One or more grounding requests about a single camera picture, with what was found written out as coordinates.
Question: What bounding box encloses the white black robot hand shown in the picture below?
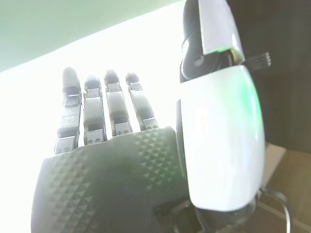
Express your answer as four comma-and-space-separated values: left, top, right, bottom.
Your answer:
30, 0, 271, 233

